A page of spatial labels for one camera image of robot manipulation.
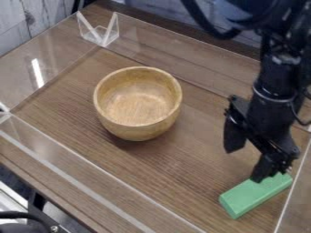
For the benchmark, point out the black table clamp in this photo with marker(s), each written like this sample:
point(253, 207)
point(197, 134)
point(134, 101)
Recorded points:
point(43, 209)

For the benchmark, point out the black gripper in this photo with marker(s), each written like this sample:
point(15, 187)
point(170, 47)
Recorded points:
point(262, 120)

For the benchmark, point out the clear acrylic tray wall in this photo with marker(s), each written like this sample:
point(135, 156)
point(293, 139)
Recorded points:
point(109, 185)

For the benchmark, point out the green rectangular block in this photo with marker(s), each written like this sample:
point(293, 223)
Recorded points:
point(249, 195)

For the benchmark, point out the wooden bowl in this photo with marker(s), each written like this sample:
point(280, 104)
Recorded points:
point(138, 102)

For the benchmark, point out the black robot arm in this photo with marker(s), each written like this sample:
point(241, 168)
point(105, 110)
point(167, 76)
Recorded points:
point(282, 22)

